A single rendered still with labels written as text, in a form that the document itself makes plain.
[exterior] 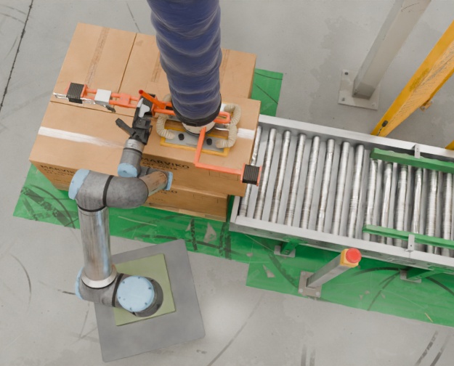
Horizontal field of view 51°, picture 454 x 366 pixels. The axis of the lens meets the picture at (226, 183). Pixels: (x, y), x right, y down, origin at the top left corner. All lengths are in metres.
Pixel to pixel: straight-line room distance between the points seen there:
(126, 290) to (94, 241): 0.32
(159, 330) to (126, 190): 0.92
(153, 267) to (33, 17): 2.54
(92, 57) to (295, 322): 2.14
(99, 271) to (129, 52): 1.61
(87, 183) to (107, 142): 1.21
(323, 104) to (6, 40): 2.50
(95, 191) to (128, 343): 0.96
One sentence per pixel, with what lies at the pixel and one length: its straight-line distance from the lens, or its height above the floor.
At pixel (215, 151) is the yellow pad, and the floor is 1.03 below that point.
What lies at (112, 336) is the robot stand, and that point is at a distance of 2.45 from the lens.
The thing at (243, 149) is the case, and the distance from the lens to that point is 2.33.
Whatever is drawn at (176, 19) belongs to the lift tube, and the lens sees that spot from 1.52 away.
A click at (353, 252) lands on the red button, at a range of 2.23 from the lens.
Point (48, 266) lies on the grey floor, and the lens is 3.37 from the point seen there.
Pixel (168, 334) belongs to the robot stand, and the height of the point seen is 0.75.
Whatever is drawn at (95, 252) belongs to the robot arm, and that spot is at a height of 1.27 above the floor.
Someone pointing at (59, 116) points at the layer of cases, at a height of 0.54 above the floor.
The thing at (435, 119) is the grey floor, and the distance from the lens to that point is 3.89.
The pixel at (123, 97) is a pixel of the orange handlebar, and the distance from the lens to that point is 2.34.
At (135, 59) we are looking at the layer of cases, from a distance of 3.17.
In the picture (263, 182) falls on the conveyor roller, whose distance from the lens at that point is 2.76.
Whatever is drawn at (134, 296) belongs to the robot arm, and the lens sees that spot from 2.12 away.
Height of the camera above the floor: 3.15
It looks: 71 degrees down
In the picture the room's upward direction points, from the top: 4 degrees clockwise
